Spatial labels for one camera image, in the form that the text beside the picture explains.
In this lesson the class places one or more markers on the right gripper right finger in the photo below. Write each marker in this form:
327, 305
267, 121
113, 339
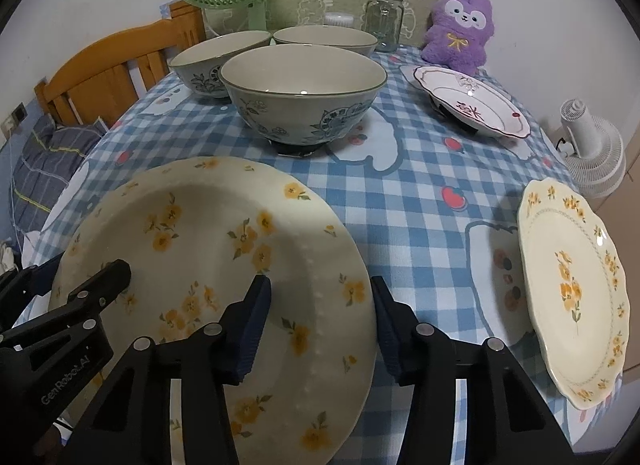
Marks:
508, 421

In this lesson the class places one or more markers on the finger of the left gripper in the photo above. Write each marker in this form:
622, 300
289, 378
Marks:
20, 287
85, 302

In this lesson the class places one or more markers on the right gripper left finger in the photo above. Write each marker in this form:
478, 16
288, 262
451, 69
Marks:
163, 401

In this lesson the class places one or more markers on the round yellow flower plate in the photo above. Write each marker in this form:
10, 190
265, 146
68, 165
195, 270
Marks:
195, 233

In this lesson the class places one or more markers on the scalloped yellow flower plate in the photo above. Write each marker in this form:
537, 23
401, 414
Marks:
576, 291

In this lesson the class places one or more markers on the floral ceramic bowl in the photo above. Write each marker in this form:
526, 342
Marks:
198, 67
347, 38
300, 97

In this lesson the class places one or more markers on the floral ceramic bowl front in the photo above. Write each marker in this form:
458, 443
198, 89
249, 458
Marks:
300, 97

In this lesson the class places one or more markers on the white red-trim plate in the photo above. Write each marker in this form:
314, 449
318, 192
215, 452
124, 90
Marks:
475, 103

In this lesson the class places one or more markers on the floral ceramic bowl back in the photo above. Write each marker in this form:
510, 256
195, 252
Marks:
347, 38

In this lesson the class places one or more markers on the white crumpled cloth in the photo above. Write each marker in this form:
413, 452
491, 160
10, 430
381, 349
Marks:
19, 255

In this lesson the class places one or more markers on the grey plaid pillow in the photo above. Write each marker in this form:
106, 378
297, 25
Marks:
51, 155

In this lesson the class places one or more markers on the blue checkered tablecloth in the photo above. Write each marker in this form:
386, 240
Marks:
431, 208

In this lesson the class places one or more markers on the white floor fan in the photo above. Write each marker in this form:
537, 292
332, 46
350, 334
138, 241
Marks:
593, 150

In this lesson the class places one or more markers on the cotton swab container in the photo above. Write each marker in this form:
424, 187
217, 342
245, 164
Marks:
339, 19

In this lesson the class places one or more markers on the purple plush bunny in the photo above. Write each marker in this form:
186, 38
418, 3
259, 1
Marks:
458, 34

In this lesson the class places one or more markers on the glass jar black lid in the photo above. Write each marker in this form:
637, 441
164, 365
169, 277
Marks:
383, 19

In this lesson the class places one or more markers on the wall power outlet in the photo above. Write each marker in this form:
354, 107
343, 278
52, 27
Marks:
9, 124

